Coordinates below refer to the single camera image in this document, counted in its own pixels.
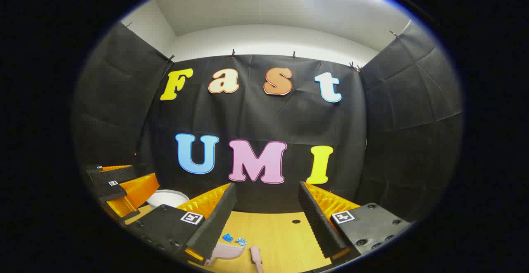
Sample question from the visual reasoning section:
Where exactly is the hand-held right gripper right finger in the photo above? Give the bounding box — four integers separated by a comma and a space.
298, 181, 411, 265

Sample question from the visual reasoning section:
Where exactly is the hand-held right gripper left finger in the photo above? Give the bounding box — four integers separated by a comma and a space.
127, 182, 237, 264

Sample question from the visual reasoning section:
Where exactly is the pale pink dustpan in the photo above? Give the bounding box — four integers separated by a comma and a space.
205, 243, 245, 266

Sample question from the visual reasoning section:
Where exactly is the pale pink small broom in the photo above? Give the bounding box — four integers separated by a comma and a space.
250, 246, 265, 273

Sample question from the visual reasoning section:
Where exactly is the yellow wooden desktop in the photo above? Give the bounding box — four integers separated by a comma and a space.
124, 205, 343, 273

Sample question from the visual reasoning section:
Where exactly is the black backdrop cloth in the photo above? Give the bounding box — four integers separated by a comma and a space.
72, 21, 463, 224

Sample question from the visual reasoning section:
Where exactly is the row of black clips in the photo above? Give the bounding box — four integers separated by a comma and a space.
124, 22, 400, 73

